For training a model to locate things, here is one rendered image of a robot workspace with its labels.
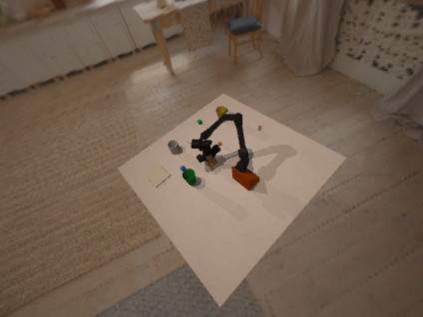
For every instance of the olive yellow cup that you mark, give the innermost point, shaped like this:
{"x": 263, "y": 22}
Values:
{"x": 220, "y": 111}

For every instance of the white cup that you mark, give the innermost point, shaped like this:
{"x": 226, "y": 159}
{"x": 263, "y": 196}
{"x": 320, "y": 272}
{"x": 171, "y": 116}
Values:
{"x": 174, "y": 147}

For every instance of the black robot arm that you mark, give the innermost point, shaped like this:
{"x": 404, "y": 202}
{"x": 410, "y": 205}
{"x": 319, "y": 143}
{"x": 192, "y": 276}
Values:
{"x": 204, "y": 144}

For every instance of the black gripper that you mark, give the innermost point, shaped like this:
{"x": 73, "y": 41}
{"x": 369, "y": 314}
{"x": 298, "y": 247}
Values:
{"x": 212, "y": 151}

